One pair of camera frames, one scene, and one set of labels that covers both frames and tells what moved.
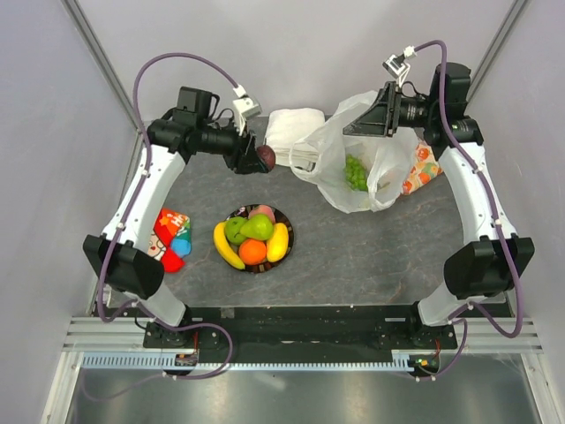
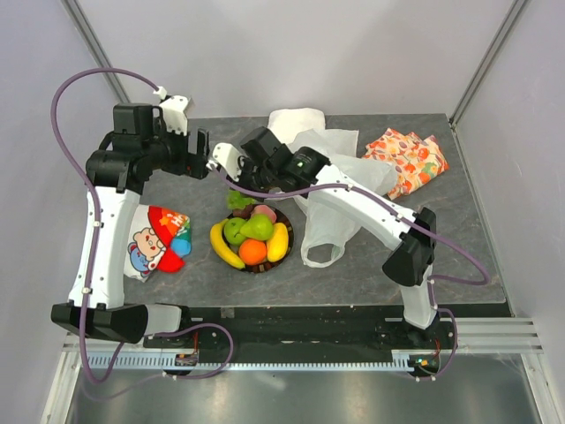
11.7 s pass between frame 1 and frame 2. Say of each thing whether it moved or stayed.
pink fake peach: stayed
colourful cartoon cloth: stayed
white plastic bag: moved
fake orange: stayed
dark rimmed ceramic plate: stayed
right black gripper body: moved
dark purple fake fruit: moved
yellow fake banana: stayed
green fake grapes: moved
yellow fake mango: stayed
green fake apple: stayed
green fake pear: stayed
